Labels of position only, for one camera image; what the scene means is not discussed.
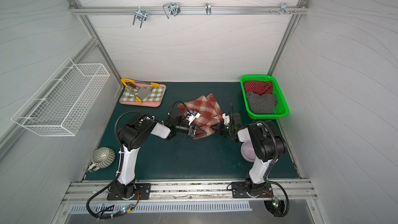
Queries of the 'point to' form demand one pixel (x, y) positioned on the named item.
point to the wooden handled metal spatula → (142, 92)
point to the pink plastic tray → (154, 103)
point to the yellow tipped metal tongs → (125, 81)
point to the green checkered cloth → (156, 94)
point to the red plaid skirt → (210, 111)
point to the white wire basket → (62, 104)
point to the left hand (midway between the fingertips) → (205, 134)
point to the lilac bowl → (247, 152)
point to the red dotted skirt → (258, 87)
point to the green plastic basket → (281, 109)
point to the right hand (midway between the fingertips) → (211, 126)
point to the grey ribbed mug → (101, 158)
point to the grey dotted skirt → (263, 103)
